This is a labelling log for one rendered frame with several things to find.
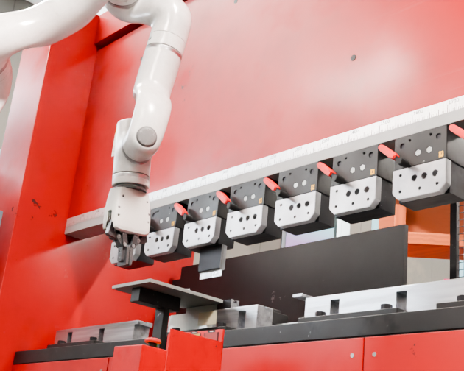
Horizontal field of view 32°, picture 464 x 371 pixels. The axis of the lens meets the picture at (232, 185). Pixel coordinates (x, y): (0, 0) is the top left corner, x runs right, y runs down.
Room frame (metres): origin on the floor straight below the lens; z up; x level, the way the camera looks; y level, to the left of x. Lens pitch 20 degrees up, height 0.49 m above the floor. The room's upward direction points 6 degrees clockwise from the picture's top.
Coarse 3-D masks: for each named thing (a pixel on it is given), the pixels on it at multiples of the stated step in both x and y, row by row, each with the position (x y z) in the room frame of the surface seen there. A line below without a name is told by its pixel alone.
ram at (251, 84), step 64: (192, 0) 2.55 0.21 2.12; (256, 0) 2.28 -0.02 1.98; (320, 0) 2.06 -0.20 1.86; (384, 0) 1.88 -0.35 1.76; (448, 0) 1.73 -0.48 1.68; (128, 64) 2.82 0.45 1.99; (192, 64) 2.51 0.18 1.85; (256, 64) 2.26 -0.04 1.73; (320, 64) 2.05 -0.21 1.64; (384, 64) 1.88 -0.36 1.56; (448, 64) 1.73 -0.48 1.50; (192, 128) 2.47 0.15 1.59; (256, 128) 2.23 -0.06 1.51; (320, 128) 2.04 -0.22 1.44; (192, 192) 2.44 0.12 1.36
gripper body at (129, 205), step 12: (120, 192) 1.71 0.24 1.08; (132, 192) 1.72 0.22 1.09; (144, 192) 1.74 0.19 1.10; (108, 204) 1.72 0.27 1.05; (120, 204) 1.71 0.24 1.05; (132, 204) 1.72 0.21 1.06; (144, 204) 1.75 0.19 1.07; (108, 216) 1.73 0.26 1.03; (120, 216) 1.71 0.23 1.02; (132, 216) 1.73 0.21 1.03; (144, 216) 1.75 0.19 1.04; (120, 228) 1.72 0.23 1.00; (132, 228) 1.73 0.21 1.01; (144, 228) 1.76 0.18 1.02
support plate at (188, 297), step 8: (144, 280) 2.17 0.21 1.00; (152, 280) 2.16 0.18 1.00; (112, 288) 2.29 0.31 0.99; (120, 288) 2.27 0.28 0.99; (128, 288) 2.26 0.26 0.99; (152, 288) 2.22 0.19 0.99; (160, 288) 2.21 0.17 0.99; (168, 288) 2.20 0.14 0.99; (176, 288) 2.21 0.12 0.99; (176, 296) 2.30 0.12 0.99; (184, 296) 2.28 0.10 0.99; (192, 296) 2.27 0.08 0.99; (200, 296) 2.27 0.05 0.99; (208, 296) 2.29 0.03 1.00; (184, 304) 2.39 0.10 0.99; (192, 304) 2.38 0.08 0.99; (200, 304) 2.37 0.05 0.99; (208, 304) 2.36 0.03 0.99
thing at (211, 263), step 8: (208, 248) 2.40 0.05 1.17; (216, 248) 2.38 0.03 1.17; (224, 248) 2.36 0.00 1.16; (200, 256) 2.43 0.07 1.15; (208, 256) 2.40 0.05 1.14; (216, 256) 2.37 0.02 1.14; (224, 256) 2.37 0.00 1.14; (200, 264) 2.43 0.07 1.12; (208, 264) 2.40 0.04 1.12; (216, 264) 2.37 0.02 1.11; (224, 264) 2.37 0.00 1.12; (200, 272) 2.43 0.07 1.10; (208, 272) 2.41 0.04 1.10; (216, 272) 2.38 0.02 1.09
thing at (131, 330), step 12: (108, 324) 2.74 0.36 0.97; (120, 324) 2.68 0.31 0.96; (132, 324) 2.63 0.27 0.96; (144, 324) 2.63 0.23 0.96; (60, 336) 2.96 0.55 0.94; (72, 336) 2.90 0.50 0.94; (84, 336) 2.84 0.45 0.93; (96, 336) 2.78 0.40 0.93; (108, 336) 2.73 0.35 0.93; (120, 336) 2.68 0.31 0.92; (132, 336) 2.63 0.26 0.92; (144, 336) 2.65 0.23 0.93
